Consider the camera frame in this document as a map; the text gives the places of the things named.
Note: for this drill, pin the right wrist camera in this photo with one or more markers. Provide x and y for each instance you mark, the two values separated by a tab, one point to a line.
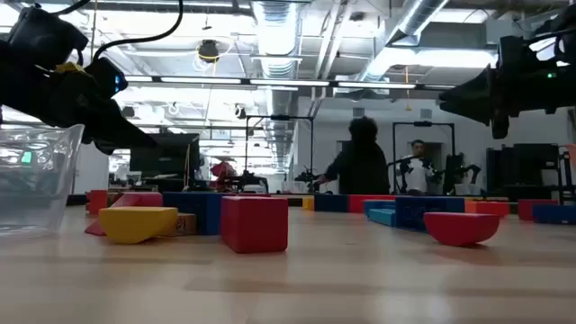
513	51

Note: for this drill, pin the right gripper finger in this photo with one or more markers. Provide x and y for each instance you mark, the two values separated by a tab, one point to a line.
472	90
472	114

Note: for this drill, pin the silver ventilation duct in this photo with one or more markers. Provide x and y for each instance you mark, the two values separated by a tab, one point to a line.
276	45
418	18

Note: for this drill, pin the red rounded block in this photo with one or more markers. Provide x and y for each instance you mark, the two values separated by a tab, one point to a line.
461	228

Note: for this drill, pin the pale wooden block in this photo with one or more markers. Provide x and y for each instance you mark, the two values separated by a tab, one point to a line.
185	224

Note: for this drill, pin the small red sloped block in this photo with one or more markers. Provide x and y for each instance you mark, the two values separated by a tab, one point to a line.
94	228

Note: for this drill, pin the red rectangular block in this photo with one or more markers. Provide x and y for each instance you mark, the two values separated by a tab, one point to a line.
254	223
527	209

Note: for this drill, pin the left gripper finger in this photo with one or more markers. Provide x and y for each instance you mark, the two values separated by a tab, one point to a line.
119	130
105	150

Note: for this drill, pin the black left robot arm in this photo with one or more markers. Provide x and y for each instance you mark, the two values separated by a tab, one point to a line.
42	36

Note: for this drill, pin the clear plastic bin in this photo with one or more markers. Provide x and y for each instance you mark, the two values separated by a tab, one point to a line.
40	189

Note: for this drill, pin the dark blue block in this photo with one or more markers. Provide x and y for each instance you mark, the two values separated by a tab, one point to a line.
555	214

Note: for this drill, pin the long ceiling light bar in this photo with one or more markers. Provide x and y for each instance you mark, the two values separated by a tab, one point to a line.
200	80

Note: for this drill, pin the black ceiling dome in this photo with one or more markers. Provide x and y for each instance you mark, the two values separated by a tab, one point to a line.
208	50

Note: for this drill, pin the light blue long brick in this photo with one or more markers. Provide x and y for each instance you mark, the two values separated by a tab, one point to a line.
382	217

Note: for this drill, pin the person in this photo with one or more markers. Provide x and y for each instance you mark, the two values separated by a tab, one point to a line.
362	166
418	173

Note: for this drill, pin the black monitor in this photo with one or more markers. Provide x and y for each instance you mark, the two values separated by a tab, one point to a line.
164	155

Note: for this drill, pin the small yellow block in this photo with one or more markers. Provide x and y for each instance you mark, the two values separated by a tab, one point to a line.
135	225

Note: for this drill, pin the black storage shelf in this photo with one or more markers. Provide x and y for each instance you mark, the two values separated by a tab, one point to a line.
522	168

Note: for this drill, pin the black frame stand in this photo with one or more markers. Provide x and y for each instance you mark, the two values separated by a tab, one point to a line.
279	117
423	123

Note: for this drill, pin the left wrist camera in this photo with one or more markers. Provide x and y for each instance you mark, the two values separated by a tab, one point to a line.
105	76

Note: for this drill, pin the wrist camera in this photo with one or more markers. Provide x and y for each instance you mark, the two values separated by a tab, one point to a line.
513	51
105	76

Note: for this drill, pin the dark blue stud brick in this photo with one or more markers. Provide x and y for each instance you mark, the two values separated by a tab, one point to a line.
380	204

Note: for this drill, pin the red background object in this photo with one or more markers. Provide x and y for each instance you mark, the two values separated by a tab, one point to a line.
222	173

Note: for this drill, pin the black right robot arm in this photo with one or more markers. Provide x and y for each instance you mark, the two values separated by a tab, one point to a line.
567	27

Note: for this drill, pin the small orange cube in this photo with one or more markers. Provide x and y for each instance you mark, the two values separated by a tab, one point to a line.
308	203

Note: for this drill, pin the orange-red stud brick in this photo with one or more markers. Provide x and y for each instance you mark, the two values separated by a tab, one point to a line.
487	208

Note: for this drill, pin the black aluminium table frame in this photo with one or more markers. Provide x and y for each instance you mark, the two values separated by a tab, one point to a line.
77	200

